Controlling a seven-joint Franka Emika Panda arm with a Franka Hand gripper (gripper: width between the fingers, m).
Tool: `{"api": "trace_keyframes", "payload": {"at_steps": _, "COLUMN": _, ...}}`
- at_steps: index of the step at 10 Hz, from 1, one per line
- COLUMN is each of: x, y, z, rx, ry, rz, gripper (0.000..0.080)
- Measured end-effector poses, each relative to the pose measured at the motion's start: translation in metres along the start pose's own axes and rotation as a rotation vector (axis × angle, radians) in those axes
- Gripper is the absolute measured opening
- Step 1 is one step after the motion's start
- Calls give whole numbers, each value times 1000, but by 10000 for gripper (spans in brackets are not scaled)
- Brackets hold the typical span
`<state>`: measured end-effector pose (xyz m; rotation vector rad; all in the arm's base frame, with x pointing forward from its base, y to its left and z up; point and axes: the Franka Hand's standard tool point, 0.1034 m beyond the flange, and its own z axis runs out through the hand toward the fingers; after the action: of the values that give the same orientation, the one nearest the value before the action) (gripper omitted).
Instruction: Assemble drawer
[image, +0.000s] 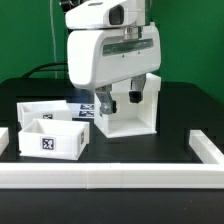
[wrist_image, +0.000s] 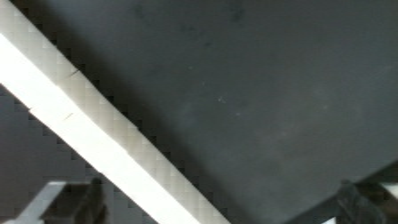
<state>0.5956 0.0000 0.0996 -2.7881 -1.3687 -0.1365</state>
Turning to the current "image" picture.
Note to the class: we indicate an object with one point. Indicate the white front fence rail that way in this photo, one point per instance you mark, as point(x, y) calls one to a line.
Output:
point(95, 176)

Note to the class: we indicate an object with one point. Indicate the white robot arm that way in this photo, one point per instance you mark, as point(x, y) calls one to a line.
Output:
point(129, 15)

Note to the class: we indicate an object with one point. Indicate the white front drawer box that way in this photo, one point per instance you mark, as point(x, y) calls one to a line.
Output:
point(55, 139)

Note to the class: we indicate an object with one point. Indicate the white drawer box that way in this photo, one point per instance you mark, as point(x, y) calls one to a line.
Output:
point(55, 139)
point(56, 109)

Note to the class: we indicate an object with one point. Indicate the white fence rail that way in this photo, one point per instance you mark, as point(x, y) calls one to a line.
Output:
point(95, 176)
point(205, 149)
point(4, 139)

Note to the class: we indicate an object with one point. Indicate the white drawer cabinet frame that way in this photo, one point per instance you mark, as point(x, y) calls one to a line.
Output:
point(130, 119)

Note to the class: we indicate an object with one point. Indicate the white right fence rail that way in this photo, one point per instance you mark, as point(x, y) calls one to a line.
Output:
point(205, 149)

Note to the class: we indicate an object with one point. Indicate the white left fence rail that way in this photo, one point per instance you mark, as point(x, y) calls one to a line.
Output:
point(4, 139)

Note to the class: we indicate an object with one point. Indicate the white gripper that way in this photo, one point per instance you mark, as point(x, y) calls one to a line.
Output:
point(99, 58)

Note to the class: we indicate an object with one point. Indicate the white rear drawer box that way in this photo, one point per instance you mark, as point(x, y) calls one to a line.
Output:
point(56, 109)

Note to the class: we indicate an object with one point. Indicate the marker sheet on table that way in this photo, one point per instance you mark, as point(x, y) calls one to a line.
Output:
point(81, 110)

